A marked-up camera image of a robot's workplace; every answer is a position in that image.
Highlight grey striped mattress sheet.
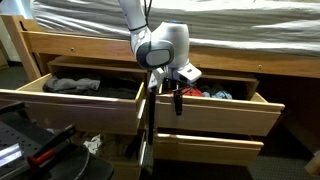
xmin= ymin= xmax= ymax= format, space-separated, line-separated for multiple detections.
xmin=30 ymin=0 xmax=320 ymax=56

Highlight grey folded garment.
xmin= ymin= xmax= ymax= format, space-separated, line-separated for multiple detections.
xmin=42 ymin=76 xmax=101 ymax=94

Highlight wooden bed frame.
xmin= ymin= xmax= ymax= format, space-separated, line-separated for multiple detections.
xmin=0 ymin=13 xmax=320 ymax=178

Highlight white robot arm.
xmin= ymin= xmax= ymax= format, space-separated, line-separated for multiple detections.
xmin=118 ymin=0 xmax=202 ymax=92

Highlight red shirt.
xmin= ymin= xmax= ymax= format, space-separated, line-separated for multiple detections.
xmin=182 ymin=88 xmax=203 ymax=97

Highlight wooden drawer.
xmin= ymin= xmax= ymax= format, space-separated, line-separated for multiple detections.
xmin=0 ymin=56 xmax=146 ymax=135
xmin=153 ymin=133 xmax=264 ymax=166
xmin=155 ymin=75 xmax=285 ymax=136
xmin=71 ymin=132 xmax=146 ymax=180

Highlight black camera tripod rig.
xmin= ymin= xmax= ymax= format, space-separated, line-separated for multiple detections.
xmin=0 ymin=102 xmax=114 ymax=180

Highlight light blue garment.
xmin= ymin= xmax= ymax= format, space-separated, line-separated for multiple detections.
xmin=200 ymin=85 xmax=232 ymax=99

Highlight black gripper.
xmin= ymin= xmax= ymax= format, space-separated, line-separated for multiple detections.
xmin=168 ymin=80 xmax=194 ymax=116

